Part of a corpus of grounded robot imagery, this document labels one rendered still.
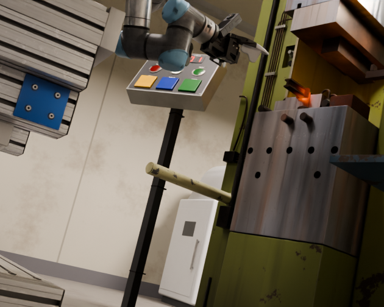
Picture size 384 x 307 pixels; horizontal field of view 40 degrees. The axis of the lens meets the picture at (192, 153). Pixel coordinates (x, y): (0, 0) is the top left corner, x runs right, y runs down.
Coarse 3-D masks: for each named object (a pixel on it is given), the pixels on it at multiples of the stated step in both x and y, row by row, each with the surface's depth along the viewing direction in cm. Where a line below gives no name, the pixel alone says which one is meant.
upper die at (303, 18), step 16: (336, 0) 190; (304, 16) 199; (320, 16) 193; (336, 16) 188; (352, 16) 195; (304, 32) 200; (320, 32) 197; (336, 32) 194; (352, 32) 195; (368, 32) 203; (320, 48) 209; (368, 48) 203
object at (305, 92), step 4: (288, 80) 180; (292, 80) 180; (288, 84) 180; (292, 84) 181; (296, 84) 182; (288, 88) 181; (292, 88) 180; (296, 88) 183; (300, 88) 184; (304, 88) 184; (308, 88) 185; (292, 92) 184; (296, 92) 183; (300, 92) 183; (304, 92) 185; (308, 92) 185; (296, 96) 187; (300, 96) 186; (304, 96) 184
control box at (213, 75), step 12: (204, 60) 220; (216, 60) 219; (144, 72) 222; (156, 72) 220; (168, 72) 219; (180, 72) 217; (192, 72) 215; (204, 72) 213; (216, 72) 214; (132, 84) 217; (156, 84) 214; (180, 84) 211; (204, 84) 208; (216, 84) 216; (132, 96) 217; (144, 96) 215; (156, 96) 212; (168, 96) 210; (180, 96) 207; (192, 96) 205; (204, 96) 206; (180, 108) 212; (192, 108) 209; (204, 108) 207
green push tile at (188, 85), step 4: (184, 80) 211; (188, 80) 210; (192, 80) 210; (196, 80) 209; (200, 80) 209; (184, 84) 209; (188, 84) 209; (192, 84) 208; (196, 84) 208; (200, 84) 208; (180, 88) 207; (184, 88) 207; (188, 88) 206; (192, 88) 206; (196, 88) 206; (192, 92) 206
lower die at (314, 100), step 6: (312, 96) 184; (318, 96) 182; (324, 96) 182; (276, 102) 195; (282, 102) 193; (288, 102) 191; (294, 102) 188; (300, 102) 186; (306, 102) 185; (312, 102) 183; (318, 102) 181; (276, 108) 194; (282, 108) 192; (288, 108) 190; (294, 108) 188
